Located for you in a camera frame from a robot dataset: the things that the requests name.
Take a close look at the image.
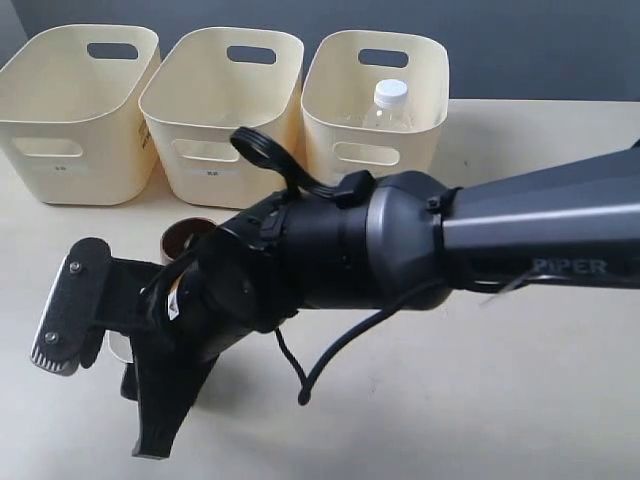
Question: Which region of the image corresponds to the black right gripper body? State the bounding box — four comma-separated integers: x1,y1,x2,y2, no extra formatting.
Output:
141,194,300,350

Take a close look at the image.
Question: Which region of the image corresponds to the white paper cup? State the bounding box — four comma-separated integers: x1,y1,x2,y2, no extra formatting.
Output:
107,331,134,364

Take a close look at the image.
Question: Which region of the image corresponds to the brown wooden cup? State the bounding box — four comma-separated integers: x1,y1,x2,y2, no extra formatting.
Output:
160,217,217,265

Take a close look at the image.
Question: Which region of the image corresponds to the clear plastic bottle white cap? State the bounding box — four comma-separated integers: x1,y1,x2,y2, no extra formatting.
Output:
362,79,412,132

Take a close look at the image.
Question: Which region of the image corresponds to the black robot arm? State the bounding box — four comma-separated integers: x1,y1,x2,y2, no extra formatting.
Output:
121,147,639,459

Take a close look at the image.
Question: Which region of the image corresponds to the middle cream plastic bin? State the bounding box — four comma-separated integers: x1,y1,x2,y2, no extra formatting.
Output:
139,27,304,209

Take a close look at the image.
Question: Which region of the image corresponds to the cream plastic bin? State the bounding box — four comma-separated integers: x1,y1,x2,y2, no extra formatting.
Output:
301,30,450,185
139,27,304,209
1,24,160,206

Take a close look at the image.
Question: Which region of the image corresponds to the right cream plastic bin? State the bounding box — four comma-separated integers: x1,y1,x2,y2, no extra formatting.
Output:
301,30,450,185

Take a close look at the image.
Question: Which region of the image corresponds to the left cream plastic bin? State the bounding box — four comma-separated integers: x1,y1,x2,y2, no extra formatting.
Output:
1,24,160,206

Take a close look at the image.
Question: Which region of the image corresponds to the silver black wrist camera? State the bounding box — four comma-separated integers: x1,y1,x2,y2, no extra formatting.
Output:
30,237,162,376

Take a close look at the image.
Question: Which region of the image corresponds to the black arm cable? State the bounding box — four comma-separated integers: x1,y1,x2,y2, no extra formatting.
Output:
229,126,451,406

